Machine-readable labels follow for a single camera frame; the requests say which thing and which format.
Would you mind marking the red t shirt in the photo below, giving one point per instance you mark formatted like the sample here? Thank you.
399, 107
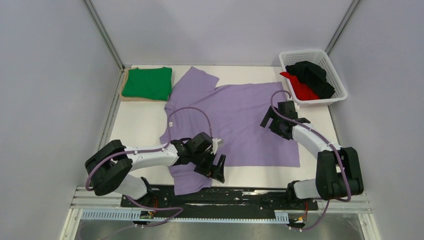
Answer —
301, 90

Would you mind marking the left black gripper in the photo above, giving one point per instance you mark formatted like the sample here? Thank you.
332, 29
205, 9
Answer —
216, 172

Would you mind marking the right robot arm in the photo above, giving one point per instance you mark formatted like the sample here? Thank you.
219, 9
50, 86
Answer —
338, 173

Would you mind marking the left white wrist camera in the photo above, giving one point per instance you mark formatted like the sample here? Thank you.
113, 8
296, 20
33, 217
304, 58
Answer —
216, 142

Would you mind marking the aluminium frame rail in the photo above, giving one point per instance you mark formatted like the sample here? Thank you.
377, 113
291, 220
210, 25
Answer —
84, 199

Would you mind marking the purple t shirt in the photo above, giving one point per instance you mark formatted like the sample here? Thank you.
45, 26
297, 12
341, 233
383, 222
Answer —
255, 156

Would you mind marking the white plastic basket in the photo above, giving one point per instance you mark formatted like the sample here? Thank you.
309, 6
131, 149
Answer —
320, 58

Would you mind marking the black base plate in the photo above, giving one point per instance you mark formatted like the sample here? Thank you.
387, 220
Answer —
220, 202

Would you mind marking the left corner metal post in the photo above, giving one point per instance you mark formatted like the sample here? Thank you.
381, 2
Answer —
103, 33

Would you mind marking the folded green t shirt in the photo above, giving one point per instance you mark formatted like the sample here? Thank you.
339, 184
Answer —
150, 83

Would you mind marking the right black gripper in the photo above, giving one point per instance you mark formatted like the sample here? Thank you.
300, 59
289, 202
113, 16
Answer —
270, 114

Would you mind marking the black t shirt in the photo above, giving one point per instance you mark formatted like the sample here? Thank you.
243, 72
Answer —
314, 76

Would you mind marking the corner metal post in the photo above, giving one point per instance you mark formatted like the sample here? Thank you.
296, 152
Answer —
342, 25
103, 33

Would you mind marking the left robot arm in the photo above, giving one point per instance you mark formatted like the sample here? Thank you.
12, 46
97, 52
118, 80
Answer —
109, 169

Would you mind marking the right corner metal post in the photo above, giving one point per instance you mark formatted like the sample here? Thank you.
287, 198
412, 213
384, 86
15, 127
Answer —
342, 25

